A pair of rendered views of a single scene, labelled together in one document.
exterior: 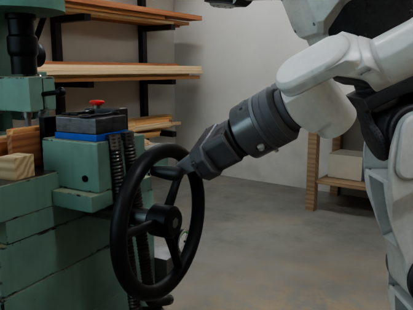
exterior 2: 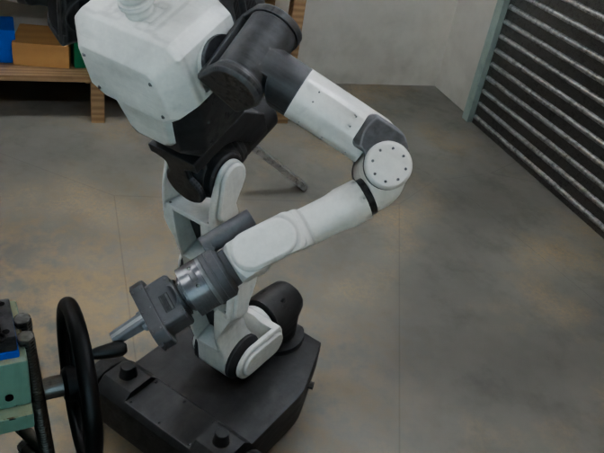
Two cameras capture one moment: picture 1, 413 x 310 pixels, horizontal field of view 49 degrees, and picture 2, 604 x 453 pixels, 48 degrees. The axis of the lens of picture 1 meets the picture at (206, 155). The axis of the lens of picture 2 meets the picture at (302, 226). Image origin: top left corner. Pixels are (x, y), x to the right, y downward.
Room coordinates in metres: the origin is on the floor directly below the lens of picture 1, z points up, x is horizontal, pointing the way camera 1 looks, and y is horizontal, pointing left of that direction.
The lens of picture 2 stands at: (0.12, 0.59, 1.71)
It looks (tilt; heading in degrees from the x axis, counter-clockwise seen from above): 33 degrees down; 301
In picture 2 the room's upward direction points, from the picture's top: 10 degrees clockwise
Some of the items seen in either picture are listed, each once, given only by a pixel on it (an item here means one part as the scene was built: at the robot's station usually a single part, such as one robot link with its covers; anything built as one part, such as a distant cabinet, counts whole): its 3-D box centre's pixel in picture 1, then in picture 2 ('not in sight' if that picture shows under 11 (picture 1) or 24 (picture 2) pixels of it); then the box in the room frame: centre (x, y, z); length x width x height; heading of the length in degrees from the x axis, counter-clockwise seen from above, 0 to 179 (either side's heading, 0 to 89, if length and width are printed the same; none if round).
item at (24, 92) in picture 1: (20, 96); not in sight; (0.97, 0.40, 1.03); 0.14 x 0.07 x 0.09; 62
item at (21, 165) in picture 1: (16, 166); not in sight; (0.77, 0.33, 0.92); 0.05 x 0.04 x 0.04; 158
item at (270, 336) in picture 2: not in sight; (237, 339); (1.02, -0.66, 0.28); 0.21 x 0.20 x 0.13; 92
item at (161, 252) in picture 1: (157, 264); not in sight; (1.13, 0.13, 0.58); 0.12 x 0.08 x 0.08; 62
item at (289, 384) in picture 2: not in sight; (227, 365); (1.02, -0.63, 0.19); 0.64 x 0.52 x 0.33; 92
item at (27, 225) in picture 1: (53, 195); not in sight; (0.94, 0.33, 0.82); 0.40 x 0.21 x 0.04; 152
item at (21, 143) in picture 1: (57, 144); not in sight; (0.92, 0.30, 0.93); 0.23 x 0.01 x 0.07; 152
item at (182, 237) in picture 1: (178, 243); not in sight; (1.09, 0.07, 0.65); 0.06 x 0.04 x 0.08; 152
